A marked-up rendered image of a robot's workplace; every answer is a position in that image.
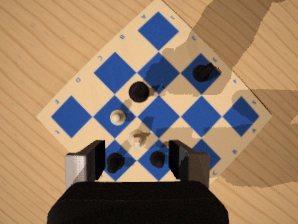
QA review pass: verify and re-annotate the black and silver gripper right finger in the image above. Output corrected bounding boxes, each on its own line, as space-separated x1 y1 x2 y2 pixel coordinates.
169 140 210 189

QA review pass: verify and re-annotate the white pawn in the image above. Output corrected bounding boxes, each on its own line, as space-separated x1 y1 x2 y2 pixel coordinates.
110 110 126 125

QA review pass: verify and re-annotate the blue and cream chessboard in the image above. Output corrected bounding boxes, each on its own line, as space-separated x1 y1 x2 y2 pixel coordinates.
36 0 272 186

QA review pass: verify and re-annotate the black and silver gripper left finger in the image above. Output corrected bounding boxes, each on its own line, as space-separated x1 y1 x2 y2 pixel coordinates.
65 140 106 190

